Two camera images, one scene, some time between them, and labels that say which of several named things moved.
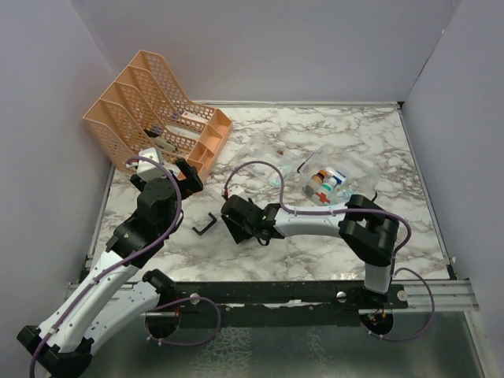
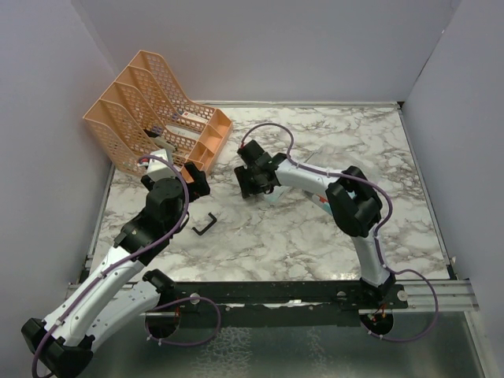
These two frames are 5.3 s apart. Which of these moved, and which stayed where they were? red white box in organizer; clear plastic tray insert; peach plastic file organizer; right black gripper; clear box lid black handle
Moved: clear plastic tray insert; right black gripper
Stayed: clear box lid black handle; red white box in organizer; peach plastic file organizer
